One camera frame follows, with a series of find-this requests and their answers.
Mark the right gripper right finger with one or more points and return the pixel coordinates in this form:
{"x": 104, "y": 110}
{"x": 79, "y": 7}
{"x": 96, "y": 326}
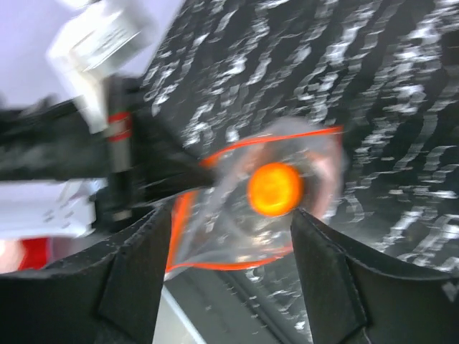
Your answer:
{"x": 356, "y": 294}

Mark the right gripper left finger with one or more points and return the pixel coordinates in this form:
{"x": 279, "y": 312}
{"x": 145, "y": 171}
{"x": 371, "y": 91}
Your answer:
{"x": 107, "y": 293}

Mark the fake orange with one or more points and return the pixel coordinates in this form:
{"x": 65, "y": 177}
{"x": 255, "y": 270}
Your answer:
{"x": 275, "y": 189}

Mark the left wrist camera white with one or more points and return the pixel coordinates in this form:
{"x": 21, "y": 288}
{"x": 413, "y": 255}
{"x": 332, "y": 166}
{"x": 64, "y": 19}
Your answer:
{"x": 93, "y": 45}

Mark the clear zip top bag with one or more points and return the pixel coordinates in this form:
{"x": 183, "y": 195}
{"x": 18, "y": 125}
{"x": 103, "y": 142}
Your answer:
{"x": 243, "y": 220}

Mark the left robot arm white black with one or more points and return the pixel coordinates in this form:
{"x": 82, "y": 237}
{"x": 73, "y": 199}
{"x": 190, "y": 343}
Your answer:
{"x": 56, "y": 176}

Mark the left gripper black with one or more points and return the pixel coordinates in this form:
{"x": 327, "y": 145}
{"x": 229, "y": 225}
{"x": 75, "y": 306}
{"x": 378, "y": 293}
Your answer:
{"x": 120, "y": 154}

